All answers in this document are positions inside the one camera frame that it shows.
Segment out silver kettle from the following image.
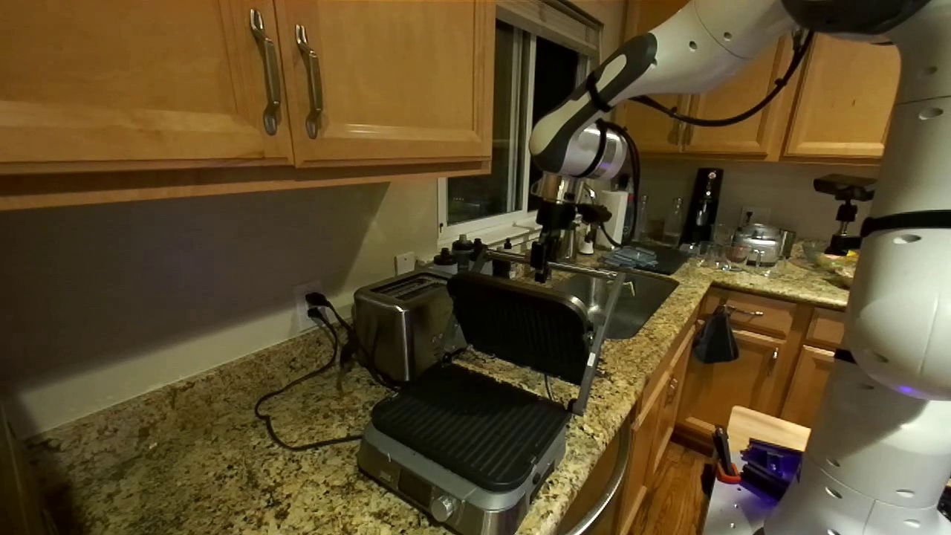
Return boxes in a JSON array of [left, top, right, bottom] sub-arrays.
[[730, 213, 791, 266]]

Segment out black coffee machine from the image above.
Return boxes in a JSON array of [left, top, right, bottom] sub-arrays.
[[679, 167, 724, 243]]

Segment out far wooden upper cabinets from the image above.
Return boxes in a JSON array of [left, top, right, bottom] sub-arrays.
[[611, 0, 904, 167]]

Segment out window with white frame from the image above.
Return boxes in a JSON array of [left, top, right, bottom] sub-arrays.
[[440, 0, 602, 243]]

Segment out black hanging towel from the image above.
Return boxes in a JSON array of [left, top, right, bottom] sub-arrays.
[[693, 305, 739, 363]]

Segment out black power cable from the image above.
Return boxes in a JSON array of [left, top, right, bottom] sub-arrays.
[[253, 289, 370, 455]]

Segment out stainless steel toaster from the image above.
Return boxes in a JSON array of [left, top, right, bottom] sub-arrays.
[[352, 272, 465, 382]]

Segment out wooden upper wall cabinet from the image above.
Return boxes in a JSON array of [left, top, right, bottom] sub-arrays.
[[0, 0, 495, 211]]

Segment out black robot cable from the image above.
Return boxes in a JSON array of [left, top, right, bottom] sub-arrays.
[[581, 27, 816, 250]]

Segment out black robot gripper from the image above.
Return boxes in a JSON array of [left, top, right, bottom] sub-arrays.
[[528, 171, 609, 283]]

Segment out grey sandwich maker grill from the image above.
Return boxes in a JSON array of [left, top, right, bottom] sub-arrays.
[[355, 272, 623, 535]]

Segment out stainless steel sink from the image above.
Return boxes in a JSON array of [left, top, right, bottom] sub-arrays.
[[556, 269, 678, 339]]

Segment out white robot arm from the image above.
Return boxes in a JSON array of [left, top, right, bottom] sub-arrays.
[[528, 0, 951, 535]]

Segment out far wooden base cabinets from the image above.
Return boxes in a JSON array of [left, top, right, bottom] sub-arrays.
[[618, 284, 843, 535]]

